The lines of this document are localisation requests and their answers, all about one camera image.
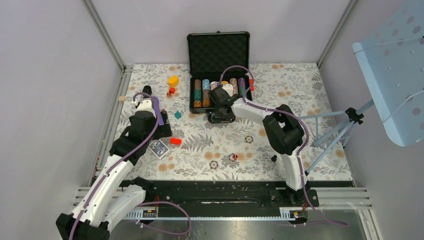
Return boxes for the black poker chip case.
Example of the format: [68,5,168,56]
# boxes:
[186,31,250,124]

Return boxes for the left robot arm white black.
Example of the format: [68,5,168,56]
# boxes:
[55,110,172,240]

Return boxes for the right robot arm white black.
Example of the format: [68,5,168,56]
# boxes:
[209,86,307,206]

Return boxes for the blue playing card deck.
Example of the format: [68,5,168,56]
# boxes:
[148,139,170,159]

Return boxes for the red playing card deck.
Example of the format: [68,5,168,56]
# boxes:
[210,81,219,90]

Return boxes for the black microphone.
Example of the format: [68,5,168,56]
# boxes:
[142,85,153,96]

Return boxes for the poker chip right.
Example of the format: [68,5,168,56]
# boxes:
[245,135,254,144]

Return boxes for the purple chip stack far right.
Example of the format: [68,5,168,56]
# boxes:
[237,77,249,96]

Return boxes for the teal small cube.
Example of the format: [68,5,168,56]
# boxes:
[174,111,182,119]

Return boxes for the red rectangular block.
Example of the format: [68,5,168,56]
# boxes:
[169,137,183,145]

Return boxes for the brown chip stack far left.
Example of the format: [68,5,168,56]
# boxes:
[193,79,202,108]

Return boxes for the red block beside case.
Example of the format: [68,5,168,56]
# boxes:
[249,78,255,91]

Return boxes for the floral table mat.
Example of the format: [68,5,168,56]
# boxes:
[114,63,337,181]

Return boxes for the poker chip with die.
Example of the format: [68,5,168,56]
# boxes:
[229,154,238,162]

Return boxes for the poker chip left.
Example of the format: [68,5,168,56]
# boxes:
[209,160,219,170]

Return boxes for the yellow cylinder block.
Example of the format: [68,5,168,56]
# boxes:
[167,75,179,87]

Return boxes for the light blue tripod stand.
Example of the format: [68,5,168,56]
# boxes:
[301,99,375,175]

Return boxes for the light blue perforated panel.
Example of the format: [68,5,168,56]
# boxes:
[352,0,424,147]

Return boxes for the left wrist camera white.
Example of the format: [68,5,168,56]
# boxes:
[133,98,155,114]

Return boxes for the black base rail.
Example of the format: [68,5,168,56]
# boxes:
[91,177,321,219]

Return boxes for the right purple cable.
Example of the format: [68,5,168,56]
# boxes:
[218,65,349,229]

